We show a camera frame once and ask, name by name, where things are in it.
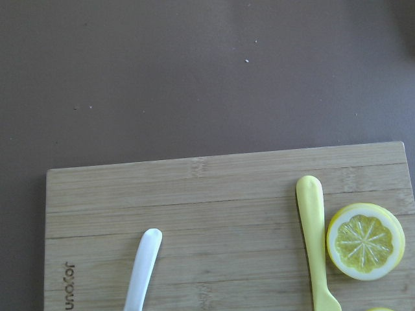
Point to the white ceramic spoon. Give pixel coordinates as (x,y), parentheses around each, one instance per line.
(144,262)

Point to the bamboo cutting board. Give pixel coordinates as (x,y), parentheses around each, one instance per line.
(231,231)

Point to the yellow plastic knife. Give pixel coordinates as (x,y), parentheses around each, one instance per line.
(310,200)

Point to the lower lemon slice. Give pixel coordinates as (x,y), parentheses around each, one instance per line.
(365,241)

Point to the lemon slice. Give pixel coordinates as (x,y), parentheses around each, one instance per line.
(380,309)
(365,241)

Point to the upper lemon slice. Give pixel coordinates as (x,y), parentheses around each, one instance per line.
(380,309)

